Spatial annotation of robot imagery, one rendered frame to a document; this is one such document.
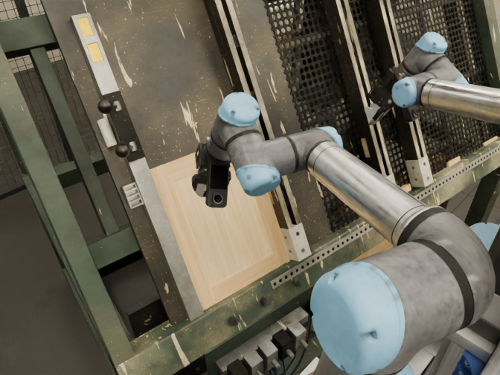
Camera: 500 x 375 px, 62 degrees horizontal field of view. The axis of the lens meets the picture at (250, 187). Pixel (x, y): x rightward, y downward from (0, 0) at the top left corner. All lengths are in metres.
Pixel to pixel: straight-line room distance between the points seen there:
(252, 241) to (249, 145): 0.72
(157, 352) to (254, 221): 0.51
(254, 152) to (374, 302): 0.40
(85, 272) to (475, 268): 0.99
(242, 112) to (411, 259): 0.43
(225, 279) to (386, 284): 1.00
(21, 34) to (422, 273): 1.17
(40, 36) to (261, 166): 0.81
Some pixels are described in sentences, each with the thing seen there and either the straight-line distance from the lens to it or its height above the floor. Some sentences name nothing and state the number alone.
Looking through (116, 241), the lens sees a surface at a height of 1.14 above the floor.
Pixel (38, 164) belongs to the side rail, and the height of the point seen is 1.43.
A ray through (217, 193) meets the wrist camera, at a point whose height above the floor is 1.46.
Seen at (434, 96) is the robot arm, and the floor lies 1.57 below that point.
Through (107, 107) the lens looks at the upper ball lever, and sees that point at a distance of 1.14.
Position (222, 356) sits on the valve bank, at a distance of 1.51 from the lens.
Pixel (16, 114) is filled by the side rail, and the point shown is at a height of 1.54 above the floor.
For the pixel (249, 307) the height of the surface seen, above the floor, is 0.85.
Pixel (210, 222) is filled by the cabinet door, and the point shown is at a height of 1.11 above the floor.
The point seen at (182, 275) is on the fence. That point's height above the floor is 1.03.
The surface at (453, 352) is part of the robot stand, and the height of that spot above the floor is 1.19.
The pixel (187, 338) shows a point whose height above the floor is 0.87.
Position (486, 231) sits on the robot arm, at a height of 1.27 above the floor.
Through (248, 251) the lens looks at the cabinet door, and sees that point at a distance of 1.46.
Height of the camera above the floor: 2.03
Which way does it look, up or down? 38 degrees down
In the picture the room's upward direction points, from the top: 1 degrees counter-clockwise
